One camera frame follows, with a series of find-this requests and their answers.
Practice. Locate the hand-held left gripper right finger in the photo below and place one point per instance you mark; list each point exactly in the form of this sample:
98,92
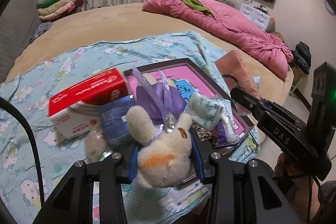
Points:
199,163

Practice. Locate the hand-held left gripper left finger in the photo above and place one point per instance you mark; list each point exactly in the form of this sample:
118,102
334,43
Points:
134,163

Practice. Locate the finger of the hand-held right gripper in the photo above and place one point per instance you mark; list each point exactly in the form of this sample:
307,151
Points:
246,99

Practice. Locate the cream plush with purple bow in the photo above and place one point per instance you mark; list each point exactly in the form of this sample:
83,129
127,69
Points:
165,153

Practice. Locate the pink tissue pack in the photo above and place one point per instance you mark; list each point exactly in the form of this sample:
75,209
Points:
233,66

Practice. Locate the dark tray with pink inside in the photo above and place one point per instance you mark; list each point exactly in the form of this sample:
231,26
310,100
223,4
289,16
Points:
189,74

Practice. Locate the person's right forearm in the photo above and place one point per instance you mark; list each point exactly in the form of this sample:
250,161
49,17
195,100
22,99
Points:
302,203

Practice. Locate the person's right hand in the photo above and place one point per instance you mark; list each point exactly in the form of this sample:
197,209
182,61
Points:
287,170

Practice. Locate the white packet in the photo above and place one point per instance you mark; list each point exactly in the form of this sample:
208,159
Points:
232,127

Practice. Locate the purple packet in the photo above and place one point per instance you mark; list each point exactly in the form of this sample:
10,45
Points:
221,132

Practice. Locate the green patterned white pack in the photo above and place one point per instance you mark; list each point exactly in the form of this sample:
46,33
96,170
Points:
204,108

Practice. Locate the clear plastic bag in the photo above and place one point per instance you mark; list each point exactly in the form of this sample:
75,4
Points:
94,142

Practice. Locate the dark blue packet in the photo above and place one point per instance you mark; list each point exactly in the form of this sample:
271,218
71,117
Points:
115,119

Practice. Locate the black bag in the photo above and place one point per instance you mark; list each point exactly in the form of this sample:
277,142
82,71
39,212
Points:
303,54

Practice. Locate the dark patterned clothing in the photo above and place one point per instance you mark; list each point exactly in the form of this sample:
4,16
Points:
328,200

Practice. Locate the pink quilt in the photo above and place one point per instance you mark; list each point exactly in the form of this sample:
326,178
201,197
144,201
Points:
236,24

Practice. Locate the white drawer cabinet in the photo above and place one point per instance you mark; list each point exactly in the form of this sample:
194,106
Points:
254,15

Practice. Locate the red and white tissue box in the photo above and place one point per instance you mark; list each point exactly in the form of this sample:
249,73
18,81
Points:
86,92

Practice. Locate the light blue cartoon blanket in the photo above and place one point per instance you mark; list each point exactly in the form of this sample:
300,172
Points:
39,82

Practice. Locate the bed with beige sheet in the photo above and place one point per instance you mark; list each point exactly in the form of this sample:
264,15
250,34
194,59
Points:
105,22

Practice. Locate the dark floral cloth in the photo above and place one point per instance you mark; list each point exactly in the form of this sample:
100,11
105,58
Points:
42,29

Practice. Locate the stack of folded clothes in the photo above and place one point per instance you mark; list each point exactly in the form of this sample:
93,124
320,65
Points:
55,7

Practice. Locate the grey quilted headboard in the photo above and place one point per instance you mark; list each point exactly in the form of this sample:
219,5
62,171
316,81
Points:
15,29

